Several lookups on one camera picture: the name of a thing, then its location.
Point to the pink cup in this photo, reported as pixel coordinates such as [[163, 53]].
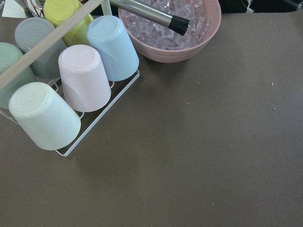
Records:
[[84, 80]]

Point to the pink bowl with ice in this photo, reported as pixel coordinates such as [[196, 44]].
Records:
[[160, 44]]

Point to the light blue cup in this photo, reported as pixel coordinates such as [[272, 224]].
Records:
[[108, 35]]

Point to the steel muddler black tip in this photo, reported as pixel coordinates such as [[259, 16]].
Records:
[[174, 23]]

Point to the white cup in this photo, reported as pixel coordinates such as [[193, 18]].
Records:
[[45, 117]]

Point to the yellow cup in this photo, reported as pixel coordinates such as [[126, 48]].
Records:
[[57, 11]]

